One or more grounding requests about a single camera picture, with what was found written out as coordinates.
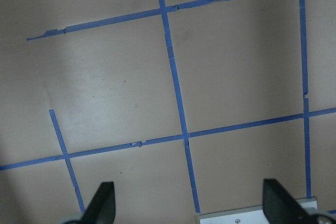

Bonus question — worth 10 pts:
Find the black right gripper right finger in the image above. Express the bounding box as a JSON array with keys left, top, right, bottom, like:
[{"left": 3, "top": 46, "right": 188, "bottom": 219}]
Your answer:
[{"left": 262, "top": 179, "right": 319, "bottom": 224}]

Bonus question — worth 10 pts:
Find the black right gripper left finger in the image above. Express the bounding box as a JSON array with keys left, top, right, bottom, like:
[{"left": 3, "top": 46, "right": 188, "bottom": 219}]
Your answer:
[{"left": 80, "top": 182, "right": 116, "bottom": 224}]

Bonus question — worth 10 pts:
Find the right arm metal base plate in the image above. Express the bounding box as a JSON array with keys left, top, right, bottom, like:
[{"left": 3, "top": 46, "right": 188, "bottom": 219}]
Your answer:
[{"left": 194, "top": 196, "right": 319, "bottom": 224}]

